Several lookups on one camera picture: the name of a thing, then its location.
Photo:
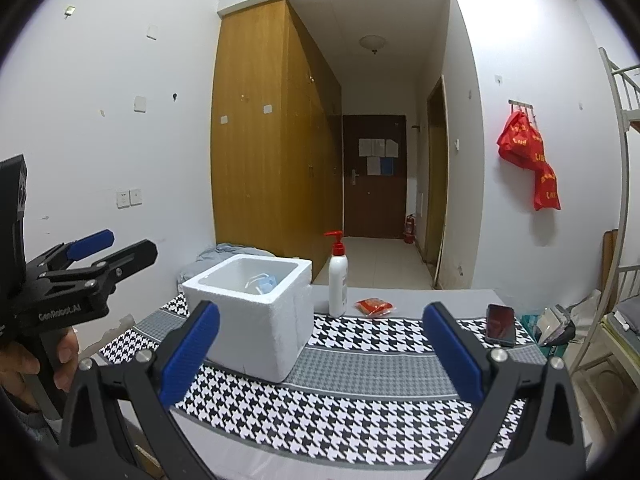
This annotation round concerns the wooden board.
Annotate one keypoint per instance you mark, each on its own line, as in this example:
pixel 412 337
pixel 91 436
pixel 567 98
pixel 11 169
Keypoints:
pixel 608 270

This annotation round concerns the red plastic bag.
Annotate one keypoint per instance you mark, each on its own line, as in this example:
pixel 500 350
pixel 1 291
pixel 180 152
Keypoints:
pixel 547 187
pixel 520 140

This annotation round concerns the wooden wardrobe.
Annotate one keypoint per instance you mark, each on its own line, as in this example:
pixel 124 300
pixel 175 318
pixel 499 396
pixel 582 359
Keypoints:
pixel 260 160

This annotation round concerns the red snack packet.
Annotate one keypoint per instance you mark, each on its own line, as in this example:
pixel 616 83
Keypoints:
pixel 375 307

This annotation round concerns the metal bunk bed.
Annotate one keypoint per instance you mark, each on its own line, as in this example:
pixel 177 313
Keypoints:
pixel 622 185

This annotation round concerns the houndstooth grey tablecloth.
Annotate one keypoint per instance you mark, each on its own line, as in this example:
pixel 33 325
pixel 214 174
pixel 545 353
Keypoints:
pixel 375 365

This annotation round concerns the white lotion pump bottle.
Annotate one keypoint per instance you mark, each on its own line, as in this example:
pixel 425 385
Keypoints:
pixel 338 285

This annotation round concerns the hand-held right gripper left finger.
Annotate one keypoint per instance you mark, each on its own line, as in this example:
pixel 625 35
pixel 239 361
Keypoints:
pixel 190 355

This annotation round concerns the white wall socket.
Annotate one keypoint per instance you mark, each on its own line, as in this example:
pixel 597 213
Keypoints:
pixel 135 197
pixel 121 199

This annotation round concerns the white wall switch plate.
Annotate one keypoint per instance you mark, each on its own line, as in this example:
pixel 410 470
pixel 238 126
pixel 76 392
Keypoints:
pixel 140 104

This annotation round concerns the white foam box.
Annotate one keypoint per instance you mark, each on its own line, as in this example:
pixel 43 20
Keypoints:
pixel 260 330

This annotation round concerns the blue grey quilt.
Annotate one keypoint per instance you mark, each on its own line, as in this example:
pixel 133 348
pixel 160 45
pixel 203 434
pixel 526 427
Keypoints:
pixel 225 252

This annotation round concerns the blue paper notice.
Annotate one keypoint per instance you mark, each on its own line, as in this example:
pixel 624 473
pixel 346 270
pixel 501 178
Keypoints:
pixel 388 165

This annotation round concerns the dark brown door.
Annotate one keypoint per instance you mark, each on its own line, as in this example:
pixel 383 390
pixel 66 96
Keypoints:
pixel 375 200

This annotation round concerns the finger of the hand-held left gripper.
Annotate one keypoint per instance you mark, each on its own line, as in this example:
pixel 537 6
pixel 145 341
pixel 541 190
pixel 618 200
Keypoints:
pixel 132 259
pixel 90 245

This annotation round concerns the black smartphone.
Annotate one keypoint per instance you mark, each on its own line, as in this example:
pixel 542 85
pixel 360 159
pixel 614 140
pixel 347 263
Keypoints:
pixel 500 325

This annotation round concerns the white paper notice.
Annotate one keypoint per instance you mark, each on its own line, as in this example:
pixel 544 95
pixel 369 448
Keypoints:
pixel 373 166
pixel 371 147
pixel 391 147

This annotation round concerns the round ceiling lamp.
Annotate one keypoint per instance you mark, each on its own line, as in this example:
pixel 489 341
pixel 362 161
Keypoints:
pixel 373 43

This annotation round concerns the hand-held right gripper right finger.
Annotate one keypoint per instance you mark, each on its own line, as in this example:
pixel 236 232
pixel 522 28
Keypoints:
pixel 455 360

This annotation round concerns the red fire extinguisher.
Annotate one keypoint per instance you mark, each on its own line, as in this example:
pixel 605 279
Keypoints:
pixel 410 230

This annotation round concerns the metal wall hook rack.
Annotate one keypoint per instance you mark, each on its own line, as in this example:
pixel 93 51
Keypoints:
pixel 521 105

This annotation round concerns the grey folded bedding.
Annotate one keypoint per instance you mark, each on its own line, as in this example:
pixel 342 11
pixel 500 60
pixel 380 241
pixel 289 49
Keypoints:
pixel 627 312

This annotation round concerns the light wooden side door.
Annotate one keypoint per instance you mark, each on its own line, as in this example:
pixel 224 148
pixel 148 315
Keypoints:
pixel 437 185

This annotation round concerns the person's left hand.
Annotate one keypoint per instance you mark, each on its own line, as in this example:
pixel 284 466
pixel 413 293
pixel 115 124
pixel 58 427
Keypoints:
pixel 67 360

